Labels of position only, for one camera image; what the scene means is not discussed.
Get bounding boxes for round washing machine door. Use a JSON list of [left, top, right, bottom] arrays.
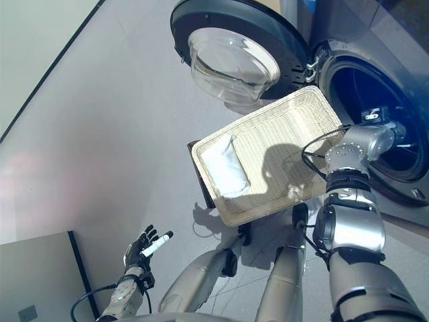
[[169, 0, 314, 107]]

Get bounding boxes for white cloth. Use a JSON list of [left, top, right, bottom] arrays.
[[200, 133, 252, 199]]

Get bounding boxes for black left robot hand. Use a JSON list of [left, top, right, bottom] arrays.
[[123, 224, 175, 270]]

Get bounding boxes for dark brown stool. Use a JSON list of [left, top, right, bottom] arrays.
[[186, 140, 253, 248]]

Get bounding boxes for cream wicker tray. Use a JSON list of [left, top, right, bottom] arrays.
[[191, 85, 348, 227]]

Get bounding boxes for silver left robot leg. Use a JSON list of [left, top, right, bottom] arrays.
[[157, 249, 239, 315]]

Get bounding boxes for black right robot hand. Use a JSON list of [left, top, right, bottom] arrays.
[[391, 120, 420, 149]]

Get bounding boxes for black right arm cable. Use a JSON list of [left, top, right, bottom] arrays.
[[294, 125, 353, 266]]

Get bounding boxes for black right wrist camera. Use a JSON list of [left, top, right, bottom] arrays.
[[361, 106, 390, 125]]

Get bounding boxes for grey front-load washing machine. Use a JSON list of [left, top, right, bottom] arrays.
[[280, 0, 429, 223]]

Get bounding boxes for grey wall socket plate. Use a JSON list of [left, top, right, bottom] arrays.
[[17, 305, 38, 321]]

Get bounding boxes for grey robot torso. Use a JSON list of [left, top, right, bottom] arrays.
[[66, 311, 269, 322]]

